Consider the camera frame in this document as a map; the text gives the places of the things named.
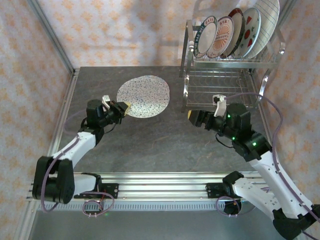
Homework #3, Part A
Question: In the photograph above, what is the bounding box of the blue speckled plate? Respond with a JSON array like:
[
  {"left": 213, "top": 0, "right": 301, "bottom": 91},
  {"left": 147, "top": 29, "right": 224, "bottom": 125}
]
[{"left": 116, "top": 74, "right": 171, "bottom": 119}]

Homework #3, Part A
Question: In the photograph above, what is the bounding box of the green rim lettered plate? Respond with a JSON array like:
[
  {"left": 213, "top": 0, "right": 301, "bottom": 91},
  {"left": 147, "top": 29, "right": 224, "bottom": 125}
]
[{"left": 192, "top": 15, "right": 218, "bottom": 59}]

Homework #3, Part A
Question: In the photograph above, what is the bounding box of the orange sunburst plate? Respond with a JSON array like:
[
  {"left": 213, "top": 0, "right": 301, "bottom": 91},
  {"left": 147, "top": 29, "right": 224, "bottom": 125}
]
[{"left": 206, "top": 16, "right": 235, "bottom": 58}]

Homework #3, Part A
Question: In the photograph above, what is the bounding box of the watermelon print plate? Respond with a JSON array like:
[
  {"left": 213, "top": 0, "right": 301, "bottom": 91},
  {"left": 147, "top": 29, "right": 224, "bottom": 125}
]
[{"left": 236, "top": 7, "right": 262, "bottom": 59}]

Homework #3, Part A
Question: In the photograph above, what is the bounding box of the dark red plate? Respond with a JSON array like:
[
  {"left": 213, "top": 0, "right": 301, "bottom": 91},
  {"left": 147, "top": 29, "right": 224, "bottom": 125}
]
[{"left": 226, "top": 7, "right": 246, "bottom": 57}]

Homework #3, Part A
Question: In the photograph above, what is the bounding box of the plaid line plate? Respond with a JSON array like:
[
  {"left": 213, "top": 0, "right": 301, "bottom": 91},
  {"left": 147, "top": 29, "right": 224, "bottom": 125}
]
[{"left": 249, "top": 0, "right": 281, "bottom": 60}]

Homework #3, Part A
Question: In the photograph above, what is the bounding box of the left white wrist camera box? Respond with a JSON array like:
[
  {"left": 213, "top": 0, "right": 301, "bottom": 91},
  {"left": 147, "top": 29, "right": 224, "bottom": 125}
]
[{"left": 101, "top": 94, "right": 112, "bottom": 109}]

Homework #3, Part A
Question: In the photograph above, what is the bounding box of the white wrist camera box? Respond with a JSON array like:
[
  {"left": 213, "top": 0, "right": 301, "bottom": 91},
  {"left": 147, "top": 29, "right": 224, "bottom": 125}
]
[
  {"left": 101, "top": 94, "right": 112, "bottom": 109},
  {"left": 212, "top": 94, "right": 227, "bottom": 118}
]

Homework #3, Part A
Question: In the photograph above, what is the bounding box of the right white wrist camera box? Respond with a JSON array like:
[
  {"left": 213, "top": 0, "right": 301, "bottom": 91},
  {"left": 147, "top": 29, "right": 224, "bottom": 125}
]
[{"left": 212, "top": 94, "right": 227, "bottom": 118}]

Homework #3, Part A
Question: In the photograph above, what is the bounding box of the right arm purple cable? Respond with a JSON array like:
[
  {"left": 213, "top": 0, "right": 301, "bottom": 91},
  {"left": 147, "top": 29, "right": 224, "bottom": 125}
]
[{"left": 215, "top": 92, "right": 320, "bottom": 240}]

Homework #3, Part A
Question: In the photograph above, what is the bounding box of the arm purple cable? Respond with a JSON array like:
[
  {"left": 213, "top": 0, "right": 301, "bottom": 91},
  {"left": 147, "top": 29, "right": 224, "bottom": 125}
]
[
  {"left": 215, "top": 92, "right": 320, "bottom": 240},
  {"left": 39, "top": 108, "right": 115, "bottom": 219}
]

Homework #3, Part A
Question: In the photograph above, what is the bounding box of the steel wire dish rack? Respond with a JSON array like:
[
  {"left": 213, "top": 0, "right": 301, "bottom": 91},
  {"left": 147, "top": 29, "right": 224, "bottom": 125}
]
[{"left": 179, "top": 0, "right": 286, "bottom": 114}]

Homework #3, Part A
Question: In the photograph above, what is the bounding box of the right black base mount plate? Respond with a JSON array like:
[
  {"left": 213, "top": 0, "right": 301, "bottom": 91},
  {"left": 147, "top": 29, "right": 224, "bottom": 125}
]
[{"left": 205, "top": 182, "right": 241, "bottom": 200}]

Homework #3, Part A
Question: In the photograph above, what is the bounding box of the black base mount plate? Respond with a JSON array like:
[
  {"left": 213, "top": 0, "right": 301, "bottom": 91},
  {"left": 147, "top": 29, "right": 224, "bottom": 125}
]
[
  {"left": 73, "top": 182, "right": 119, "bottom": 200},
  {"left": 205, "top": 182, "right": 241, "bottom": 200}
]

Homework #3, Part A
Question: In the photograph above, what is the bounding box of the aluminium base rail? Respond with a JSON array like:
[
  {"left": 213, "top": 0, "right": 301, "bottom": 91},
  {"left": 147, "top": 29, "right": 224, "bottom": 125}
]
[{"left": 26, "top": 171, "right": 276, "bottom": 201}]

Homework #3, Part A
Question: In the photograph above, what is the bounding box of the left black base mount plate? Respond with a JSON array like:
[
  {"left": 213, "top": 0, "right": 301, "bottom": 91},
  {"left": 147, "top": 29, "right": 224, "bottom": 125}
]
[{"left": 73, "top": 182, "right": 119, "bottom": 200}]

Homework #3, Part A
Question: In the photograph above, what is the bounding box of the aluminium frame post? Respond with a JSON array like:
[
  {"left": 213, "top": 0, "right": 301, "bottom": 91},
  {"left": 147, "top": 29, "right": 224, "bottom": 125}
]
[
  {"left": 273, "top": 0, "right": 299, "bottom": 36},
  {"left": 26, "top": 0, "right": 77, "bottom": 75}
]

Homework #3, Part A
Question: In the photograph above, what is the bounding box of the grey slotted cable duct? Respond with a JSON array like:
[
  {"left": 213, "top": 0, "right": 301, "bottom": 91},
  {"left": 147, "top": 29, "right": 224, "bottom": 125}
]
[{"left": 34, "top": 202, "right": 251, "bottom": 212}]

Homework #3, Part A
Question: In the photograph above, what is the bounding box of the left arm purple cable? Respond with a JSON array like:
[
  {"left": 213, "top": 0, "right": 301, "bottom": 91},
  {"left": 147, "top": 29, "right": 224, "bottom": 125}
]
[{"left": 39, "top": 108, "right": 115, "bottom": 219}]

